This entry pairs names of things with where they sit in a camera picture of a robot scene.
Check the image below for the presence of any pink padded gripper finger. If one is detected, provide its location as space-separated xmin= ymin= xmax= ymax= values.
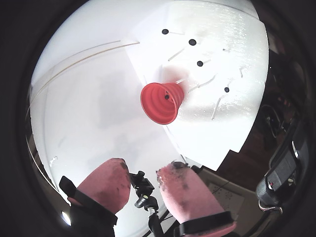
xmin=156 ymin=161 xmax=237 ymax=237
xmin=59 ymin=158 xmax=131 ymax=237

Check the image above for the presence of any black tripod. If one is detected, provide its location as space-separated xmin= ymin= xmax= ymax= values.
xmin=128 ymin=170 xmax=165 ymax=237

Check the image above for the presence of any red collapsible cup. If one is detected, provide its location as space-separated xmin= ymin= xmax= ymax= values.
xmin=140 ymin=82 xmax=185 ymax=125

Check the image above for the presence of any thin wooden dowel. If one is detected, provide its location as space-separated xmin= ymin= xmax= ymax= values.
xmin=26 ymin=40 xmax=141 ymax=117

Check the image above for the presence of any white foam board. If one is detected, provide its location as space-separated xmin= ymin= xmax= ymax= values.
xmin=124 ymin=0 xmax=269 ymax=171

